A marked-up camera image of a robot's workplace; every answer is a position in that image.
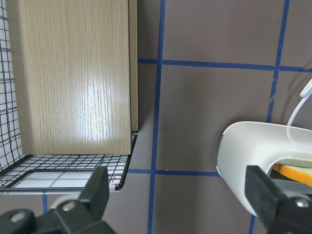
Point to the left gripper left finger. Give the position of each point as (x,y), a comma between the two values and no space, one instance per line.
(95,194)

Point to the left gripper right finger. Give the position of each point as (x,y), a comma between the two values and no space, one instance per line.
(262,194)

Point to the wooden wire-frame shelf rack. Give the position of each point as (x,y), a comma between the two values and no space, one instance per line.
(68,93)

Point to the yellow toast slice in toaster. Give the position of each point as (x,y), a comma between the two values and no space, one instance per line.
(299,174)

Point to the white two-slot toaster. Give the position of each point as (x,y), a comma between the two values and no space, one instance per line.
(261,144)

